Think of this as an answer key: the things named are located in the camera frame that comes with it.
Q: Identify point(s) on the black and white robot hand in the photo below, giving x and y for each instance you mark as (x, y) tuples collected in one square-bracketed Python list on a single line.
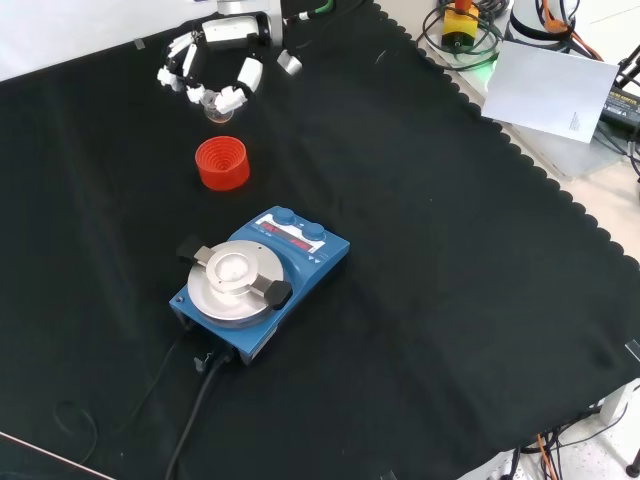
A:
[(227, 31)]

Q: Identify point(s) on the clear glass round-bottom flask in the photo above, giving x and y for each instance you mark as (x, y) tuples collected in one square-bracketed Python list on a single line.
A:
[(218, 116)]

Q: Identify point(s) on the heater with blue base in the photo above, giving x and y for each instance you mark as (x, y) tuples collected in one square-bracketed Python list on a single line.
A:
[(300, 270)]

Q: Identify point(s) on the grey tape piece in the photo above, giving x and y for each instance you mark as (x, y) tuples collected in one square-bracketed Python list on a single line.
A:
[(633, 349), (139, 45)]

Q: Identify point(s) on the yellow stop button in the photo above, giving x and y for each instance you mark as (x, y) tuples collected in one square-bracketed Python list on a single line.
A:
[(460, 30)]

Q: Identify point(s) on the white paper sheet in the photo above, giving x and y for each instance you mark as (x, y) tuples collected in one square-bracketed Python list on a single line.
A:
[(550, 90)]

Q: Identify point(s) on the black scalloped bench cloth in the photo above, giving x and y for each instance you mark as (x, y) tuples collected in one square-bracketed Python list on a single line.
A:
[(425, 300)]

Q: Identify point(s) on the translucent pale board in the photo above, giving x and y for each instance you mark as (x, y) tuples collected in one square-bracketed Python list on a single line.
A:
[(575, 155)]

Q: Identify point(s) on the black power adapter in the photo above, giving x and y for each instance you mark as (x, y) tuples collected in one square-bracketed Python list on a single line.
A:
[(622, 107)]

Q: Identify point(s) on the white table leg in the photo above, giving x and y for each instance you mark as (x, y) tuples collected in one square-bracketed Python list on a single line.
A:
[(617, 402)]

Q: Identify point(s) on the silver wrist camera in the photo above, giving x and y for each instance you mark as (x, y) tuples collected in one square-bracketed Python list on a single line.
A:
[(290, 62)]

